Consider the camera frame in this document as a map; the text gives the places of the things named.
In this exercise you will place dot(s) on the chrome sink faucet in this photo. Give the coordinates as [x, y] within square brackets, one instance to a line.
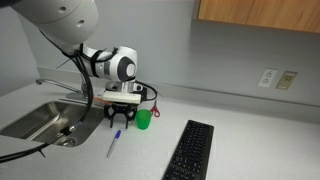
[60, 85]

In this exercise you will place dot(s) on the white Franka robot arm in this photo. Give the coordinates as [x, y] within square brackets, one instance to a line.
[66, 20]

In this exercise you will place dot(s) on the black flat keyboard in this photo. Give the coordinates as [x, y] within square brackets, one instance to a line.
[191, 153]

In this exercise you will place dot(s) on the green plastic cup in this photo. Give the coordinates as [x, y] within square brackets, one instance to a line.
[143, 119]

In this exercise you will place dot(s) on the white wall outlet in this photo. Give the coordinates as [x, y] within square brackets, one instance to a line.
[267, 78]

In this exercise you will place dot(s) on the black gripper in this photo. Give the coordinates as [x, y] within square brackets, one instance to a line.
[119, 109]

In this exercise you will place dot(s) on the wooden wall cabinet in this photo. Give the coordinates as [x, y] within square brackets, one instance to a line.
[260, 13]

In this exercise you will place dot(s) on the stainless steel sink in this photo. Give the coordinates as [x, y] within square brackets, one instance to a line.
[40, 123]

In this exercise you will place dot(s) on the beige wall plate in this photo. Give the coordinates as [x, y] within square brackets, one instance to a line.
[286, 80]

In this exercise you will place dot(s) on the blue capped pen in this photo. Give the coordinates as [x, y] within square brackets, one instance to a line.
[113, 144]

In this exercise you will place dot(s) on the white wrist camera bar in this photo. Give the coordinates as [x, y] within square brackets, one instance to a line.
[121, 97]

